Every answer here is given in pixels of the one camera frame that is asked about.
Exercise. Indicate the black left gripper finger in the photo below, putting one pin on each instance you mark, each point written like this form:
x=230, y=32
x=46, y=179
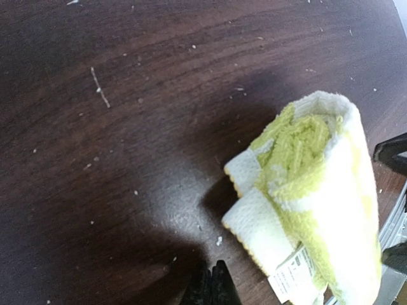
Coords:
x=198, y=290
x=223, y=289
x=392, y=153
x=395, y=257

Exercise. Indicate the green patterned white towel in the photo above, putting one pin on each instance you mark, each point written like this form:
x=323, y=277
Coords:
x=307, y=210

